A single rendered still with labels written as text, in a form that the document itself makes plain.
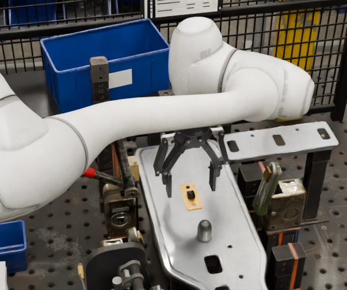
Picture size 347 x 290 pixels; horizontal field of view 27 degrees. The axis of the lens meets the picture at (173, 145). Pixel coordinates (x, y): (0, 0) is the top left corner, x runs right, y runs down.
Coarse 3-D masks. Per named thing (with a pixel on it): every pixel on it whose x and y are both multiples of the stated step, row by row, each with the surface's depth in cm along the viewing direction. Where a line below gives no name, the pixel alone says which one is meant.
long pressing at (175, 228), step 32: (192, 160) 175; (160, 192) 167; (224, 192) 167; (160, 224) 159; (192, 224) 159; (224, 224) 159; (160, 256) 152; (192, 256) 152; (224, 256) 152; (256, 256) 152; (192, 288) 146; (256, 288) 146
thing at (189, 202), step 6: (180, 186) 168; (192, 186) 168; (186, 192) 165; (192, 192) 165; (186, 198) 165; (192, 198) 165; (198, 198) 165; (186, 204) 163; (192, 204) 164; (198, 204) 163
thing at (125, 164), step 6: (126, 138) 150; (132, 138) 149; (114, 144) 148; (120, 144) 149; (120, 150) 150; (120, 156) 151; (126, 156) 151; (120, 162) 152; (126, 162) 152; (120, 168) 153; (126, 168) 153; (126, 174) 154; (126, 180) 156; (132, 180) 156; (126, 186) 157; (132, 186) 157
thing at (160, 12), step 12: (144, 0) 193; (156, 0) 193; (168, 0) 194; (180, 0) 195; (192, 0) 196; (204, 0) 197; (216, 0) 197; (144, 12) 195; (156, 12) 196; (168, 12) 197; (180, 12) 197; (192, 12) 198; (204, 12) 199; (216, 12) 200
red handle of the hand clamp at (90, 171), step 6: (90, 168) 154; (84, 174) 153; (90, 174) 153; (96, 174) 154; (102, 174) 155; (108, 174) 157; (102, 180) 155; (108, 180) 156; (114, 180) 156; (120, 180) 158; (120, 186) 158
